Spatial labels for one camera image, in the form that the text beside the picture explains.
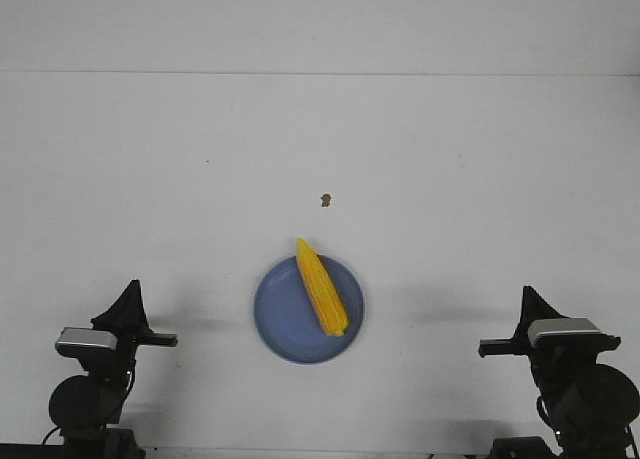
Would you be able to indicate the blue round plate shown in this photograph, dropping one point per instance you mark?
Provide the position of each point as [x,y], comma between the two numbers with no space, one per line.
[285,319]

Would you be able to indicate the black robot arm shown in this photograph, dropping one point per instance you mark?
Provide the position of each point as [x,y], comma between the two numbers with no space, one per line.
[87,408]
[588,405]

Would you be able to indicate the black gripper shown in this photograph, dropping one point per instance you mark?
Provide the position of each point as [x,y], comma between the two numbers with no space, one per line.
[555,354]
[127,316]

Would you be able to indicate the small brown crumb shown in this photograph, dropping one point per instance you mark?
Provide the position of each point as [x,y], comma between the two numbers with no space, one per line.
[326,200]

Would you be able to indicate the yellow corn cob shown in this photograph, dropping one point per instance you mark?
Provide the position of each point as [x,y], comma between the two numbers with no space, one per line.
[321,291]

